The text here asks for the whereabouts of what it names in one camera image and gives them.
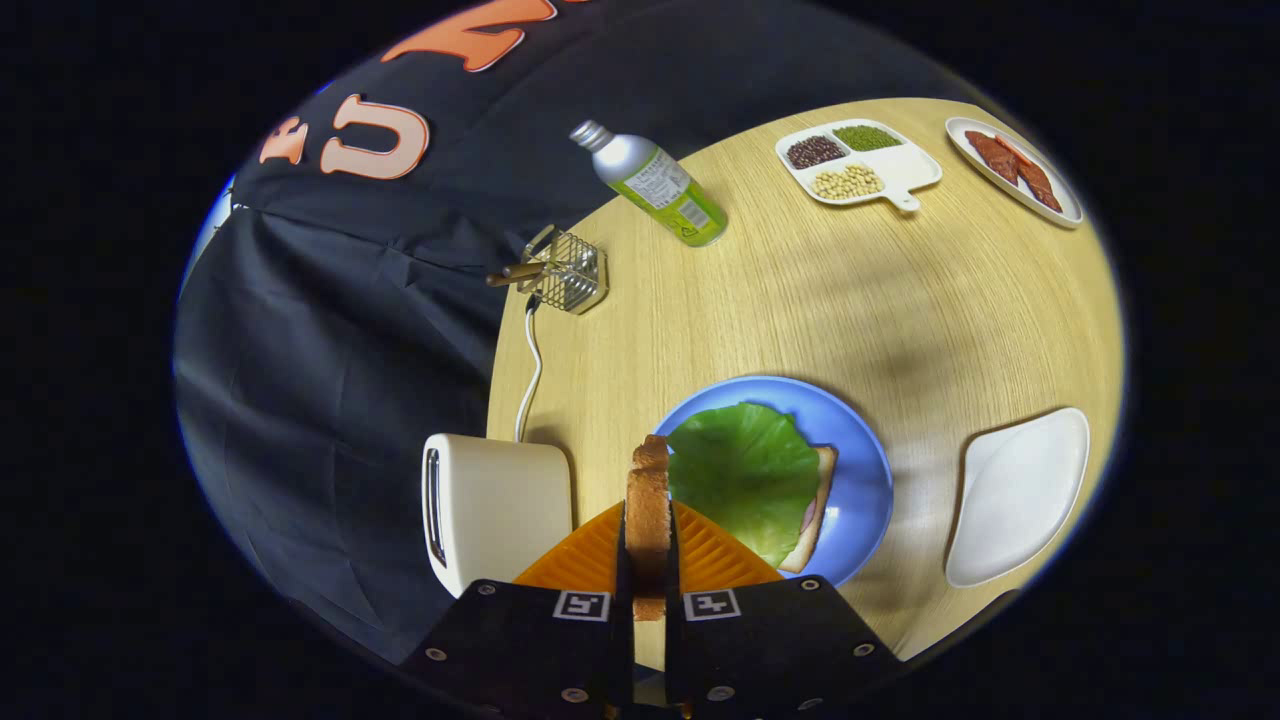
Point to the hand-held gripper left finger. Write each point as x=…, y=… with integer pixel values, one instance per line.
x=622, y=570

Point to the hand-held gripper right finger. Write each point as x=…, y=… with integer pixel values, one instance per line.
x=674, y=575

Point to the toasted bread slice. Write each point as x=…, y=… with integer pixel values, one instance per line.
x=648, y=520

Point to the green lettuce leaf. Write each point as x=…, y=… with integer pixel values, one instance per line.
x=745, y=470

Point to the cream toaster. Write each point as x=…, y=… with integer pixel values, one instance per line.
x=500, y=500

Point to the pink ham slice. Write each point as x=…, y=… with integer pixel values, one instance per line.
x=807, y=515

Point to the white bread slice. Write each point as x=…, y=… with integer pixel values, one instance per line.
x=824, y=490

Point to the blue round plate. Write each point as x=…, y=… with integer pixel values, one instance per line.
x=860, y=470

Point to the white square plate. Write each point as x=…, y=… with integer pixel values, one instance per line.
x=1010, y=500

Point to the silver bottle with green label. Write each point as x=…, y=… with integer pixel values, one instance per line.
x=650, y=180

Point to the yellow soybeans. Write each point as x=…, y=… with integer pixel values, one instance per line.
x=848, y=181

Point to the dark red beans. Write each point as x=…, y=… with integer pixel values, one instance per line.
x=816, y=152

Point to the white divided tray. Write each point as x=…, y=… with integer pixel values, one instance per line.
x=905, y=165

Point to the green mung beans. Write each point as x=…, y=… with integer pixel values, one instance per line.
x=867, y=138

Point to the large brown meat piece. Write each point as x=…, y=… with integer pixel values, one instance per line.
x=992, y=157

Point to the small brown meat piece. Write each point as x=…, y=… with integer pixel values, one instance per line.
x=1040, y=185

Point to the pink meat strip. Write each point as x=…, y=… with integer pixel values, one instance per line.
x=1015, y=152

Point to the white oval plate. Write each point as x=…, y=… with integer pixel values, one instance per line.
x=1060, y=180

